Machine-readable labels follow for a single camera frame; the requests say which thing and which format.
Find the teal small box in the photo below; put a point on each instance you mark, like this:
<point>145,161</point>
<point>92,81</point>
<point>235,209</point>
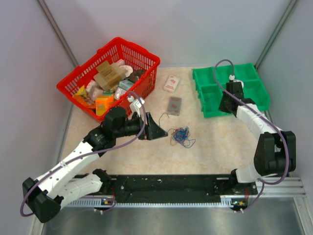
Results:
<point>125,84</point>

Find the dark brown round item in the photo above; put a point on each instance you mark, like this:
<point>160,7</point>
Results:
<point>136,75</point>

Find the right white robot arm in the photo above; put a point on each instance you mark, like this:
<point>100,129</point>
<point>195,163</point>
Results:
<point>276,149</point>

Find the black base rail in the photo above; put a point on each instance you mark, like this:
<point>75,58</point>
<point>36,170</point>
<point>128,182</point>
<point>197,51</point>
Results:
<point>159,189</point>

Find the green compartment tray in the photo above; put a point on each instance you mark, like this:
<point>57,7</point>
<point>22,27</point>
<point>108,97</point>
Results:
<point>210,94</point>

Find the red plastic basket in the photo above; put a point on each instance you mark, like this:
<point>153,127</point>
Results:
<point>134,55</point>

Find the white slotted cable duct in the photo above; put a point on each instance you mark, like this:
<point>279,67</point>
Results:
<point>88,202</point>

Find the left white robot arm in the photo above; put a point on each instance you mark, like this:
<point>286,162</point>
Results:
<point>49,193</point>

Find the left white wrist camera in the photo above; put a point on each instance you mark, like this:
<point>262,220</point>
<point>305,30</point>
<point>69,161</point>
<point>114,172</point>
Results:
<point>135,104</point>

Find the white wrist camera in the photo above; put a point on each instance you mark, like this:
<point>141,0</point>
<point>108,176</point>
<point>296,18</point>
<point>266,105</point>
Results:
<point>135,104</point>
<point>232,78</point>

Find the white red card box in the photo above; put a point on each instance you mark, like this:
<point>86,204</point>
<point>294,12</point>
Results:
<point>171,84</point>

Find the brown cardboard box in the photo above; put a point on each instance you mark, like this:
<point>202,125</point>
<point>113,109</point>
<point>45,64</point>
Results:
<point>109,75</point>

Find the aluminium frame rail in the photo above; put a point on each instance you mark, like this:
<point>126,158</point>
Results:
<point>291,186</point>

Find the pink wrapped pack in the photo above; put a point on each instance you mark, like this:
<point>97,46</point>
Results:
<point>93,89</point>

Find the yellow snack packet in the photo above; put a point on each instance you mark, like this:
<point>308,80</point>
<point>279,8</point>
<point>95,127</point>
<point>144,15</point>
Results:
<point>83,98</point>

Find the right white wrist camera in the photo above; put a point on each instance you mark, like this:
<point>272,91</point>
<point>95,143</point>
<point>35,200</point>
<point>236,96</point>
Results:
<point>232,78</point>

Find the orange snack box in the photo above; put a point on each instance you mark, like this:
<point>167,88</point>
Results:
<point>102,103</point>

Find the white pink pouch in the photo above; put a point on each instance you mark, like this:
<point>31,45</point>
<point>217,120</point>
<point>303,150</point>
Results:
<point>126,68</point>

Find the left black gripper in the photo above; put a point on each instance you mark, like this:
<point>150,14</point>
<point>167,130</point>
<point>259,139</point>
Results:
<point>153,131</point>

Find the clear plastic card case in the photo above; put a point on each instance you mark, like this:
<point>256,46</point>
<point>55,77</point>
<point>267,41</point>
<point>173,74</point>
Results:
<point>174,106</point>

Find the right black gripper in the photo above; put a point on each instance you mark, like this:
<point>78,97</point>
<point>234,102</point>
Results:
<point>221,106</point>

